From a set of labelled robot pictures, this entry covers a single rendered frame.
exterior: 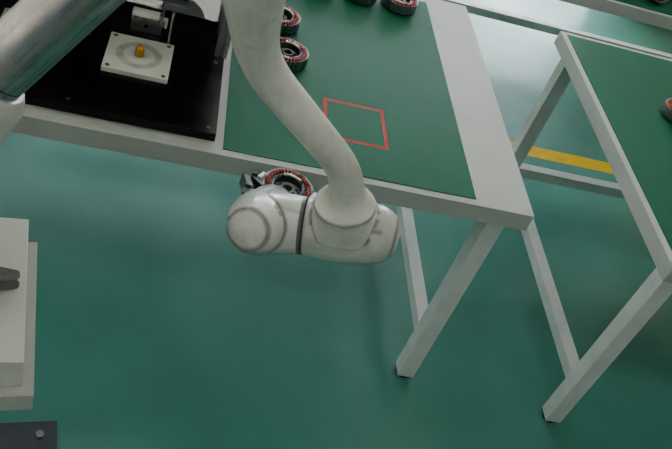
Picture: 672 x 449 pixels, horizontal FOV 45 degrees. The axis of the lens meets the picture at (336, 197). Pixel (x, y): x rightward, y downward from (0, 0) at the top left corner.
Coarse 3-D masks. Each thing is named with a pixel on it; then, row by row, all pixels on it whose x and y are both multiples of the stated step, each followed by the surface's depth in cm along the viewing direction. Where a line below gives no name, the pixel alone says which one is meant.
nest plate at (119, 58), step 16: (112, 32) 192; (112, 48) 188; (128, 48) 190; (144, 48) 192; (160, 48) 193; (112, 64) 183; (128, 64) 185; (144, 64) 187; (160, 64) 189; (160, 80) 185
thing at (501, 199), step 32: (448, 32) 251; (224, 64) 202; (448, 64) 236; (480, 64) 242; (224, 96) 193; (480, 96) 228; (32, 128) 170; (64, 128) 170; (96, 128) 171; (128, 128) 174; (224, 128) 184; (480, 128) 216; (160, 160) 177; (192, 160) 178; (224, 160) 178; (256, 160) 179; (480, 160) 205; (512, 160) 209; (384, 192) 186; (416, 192) 187; (480, 192) 195; (512, 192) 199; (512, 224) 195
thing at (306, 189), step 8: (264, 176) 171; (272, 176) 171; (280, 176) 173; (288, 176) 173; (296, 176) 173; (304, 176) 175; (272, 184) 169; (280, 184) 174; (288, 184) 172; (296, 184) 174; (304, 184) 173; (304, 192) 171; (312, 192) 172
